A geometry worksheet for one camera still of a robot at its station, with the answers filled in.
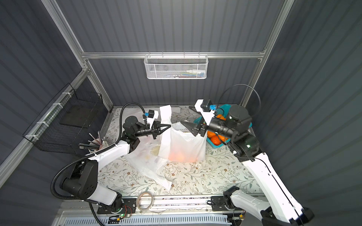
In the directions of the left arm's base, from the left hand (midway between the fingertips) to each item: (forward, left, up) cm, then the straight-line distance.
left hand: (172, 128), depth 72 cm
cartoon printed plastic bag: (-3, -3, -11) cm, 11 cm away
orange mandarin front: (+5, -27, -21) cm, 34 cm away
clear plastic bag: (-5, +19, -26) cm, 33 cm away
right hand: (-7, -8, +19) cm, 22 cm away
